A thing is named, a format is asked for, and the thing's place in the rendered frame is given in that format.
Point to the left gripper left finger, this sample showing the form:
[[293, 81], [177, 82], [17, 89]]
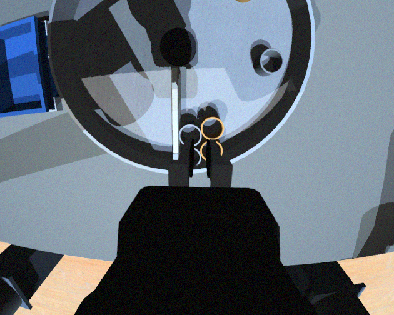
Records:
[[179, 170]]

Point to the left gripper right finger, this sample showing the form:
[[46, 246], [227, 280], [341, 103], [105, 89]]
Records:
[[219, 171]]

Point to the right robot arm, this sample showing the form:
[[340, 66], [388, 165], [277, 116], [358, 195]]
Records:
[[341, 303]]

